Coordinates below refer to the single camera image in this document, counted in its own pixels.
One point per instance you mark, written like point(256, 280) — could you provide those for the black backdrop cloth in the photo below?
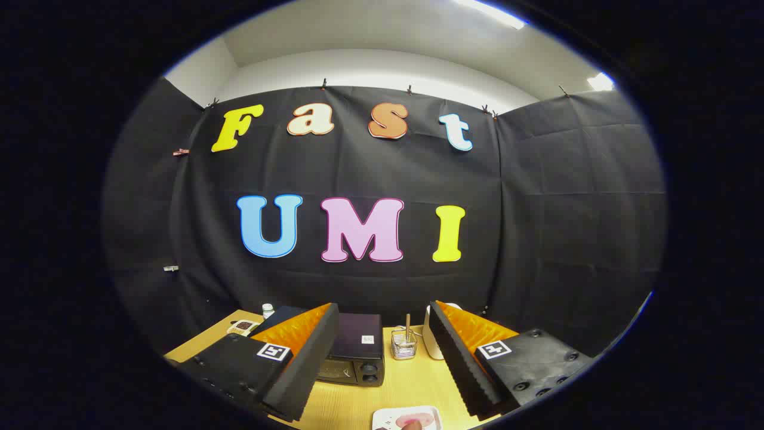
point(537, 209)

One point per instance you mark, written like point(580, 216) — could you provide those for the small white bottle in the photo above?
point(268, 310)

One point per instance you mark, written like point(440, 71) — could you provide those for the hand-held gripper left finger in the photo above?
point(310, 358)

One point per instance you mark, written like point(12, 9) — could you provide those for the long ceiling light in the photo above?
point(492, 13)

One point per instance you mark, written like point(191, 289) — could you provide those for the black toaster oven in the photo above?
point(357, 337)

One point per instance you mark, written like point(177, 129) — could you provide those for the pink round ham slice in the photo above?
point(415, 419)

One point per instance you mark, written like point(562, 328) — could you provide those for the white square plate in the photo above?
point(385, 417)

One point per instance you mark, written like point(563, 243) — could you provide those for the small white flat gadget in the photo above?
point(242, 326)

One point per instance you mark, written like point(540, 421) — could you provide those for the wooden stick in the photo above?
point(408, 325)

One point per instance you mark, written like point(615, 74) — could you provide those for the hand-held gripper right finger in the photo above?
point(456, 358)

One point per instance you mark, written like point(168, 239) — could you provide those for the small ceiling light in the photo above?
point(600, 82)

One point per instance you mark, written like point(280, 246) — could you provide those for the white pop-up toaster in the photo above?
point(431, 341)

